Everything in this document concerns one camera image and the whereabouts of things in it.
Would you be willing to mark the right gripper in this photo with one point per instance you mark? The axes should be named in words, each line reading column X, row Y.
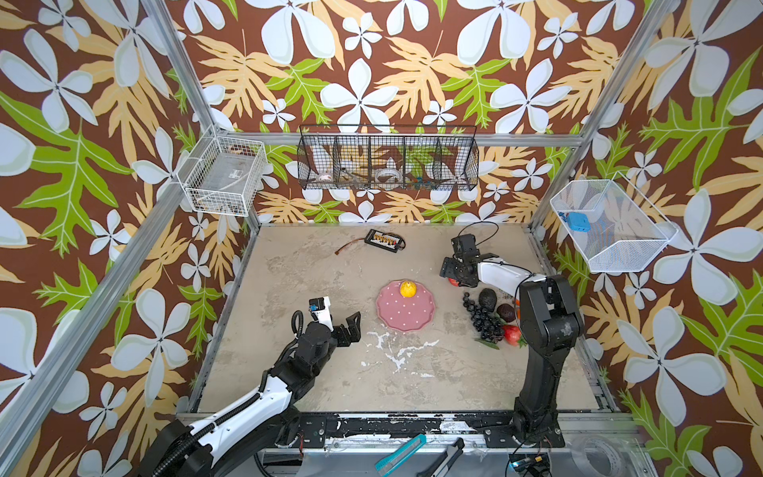
column 446, row 268

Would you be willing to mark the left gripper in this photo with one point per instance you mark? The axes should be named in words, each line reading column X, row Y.
column 354, row 333

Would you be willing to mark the yellow lemon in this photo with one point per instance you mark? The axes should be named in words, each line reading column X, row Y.
column 408, row 289

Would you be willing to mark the pink polka dot plate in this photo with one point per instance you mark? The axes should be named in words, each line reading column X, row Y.
column 405, row 313

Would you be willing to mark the red strawberry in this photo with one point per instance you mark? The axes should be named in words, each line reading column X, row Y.
column 512, row 335

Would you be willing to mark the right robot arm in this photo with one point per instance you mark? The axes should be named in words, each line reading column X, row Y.
column 549, row 320

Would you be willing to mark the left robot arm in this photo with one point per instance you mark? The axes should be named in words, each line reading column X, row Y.
column 216, row 444

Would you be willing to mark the dark avocado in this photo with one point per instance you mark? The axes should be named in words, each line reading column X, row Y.
column 488, row 300

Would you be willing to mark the black grape bunch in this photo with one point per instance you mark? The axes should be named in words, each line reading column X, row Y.
column 488, row 326

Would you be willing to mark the blue object in basket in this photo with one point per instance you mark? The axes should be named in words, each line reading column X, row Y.
column 577, row 222

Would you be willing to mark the teal utility knife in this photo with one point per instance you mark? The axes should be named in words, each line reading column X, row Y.
column 393, row 461

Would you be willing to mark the white mesh basket right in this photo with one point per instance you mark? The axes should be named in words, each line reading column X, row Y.
column 628, row 231

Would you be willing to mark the black tool front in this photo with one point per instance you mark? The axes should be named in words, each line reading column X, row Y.
column 442, row 465

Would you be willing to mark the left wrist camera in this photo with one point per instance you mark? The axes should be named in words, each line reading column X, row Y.
column 320, row 309

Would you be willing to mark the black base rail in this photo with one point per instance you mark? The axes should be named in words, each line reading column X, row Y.
column 313, row 429

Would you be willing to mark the black wire basket rear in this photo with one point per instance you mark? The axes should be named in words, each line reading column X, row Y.
column 367, row 156

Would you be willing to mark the white wire basket left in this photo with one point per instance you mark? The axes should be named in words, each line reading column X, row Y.
column 222, row 174

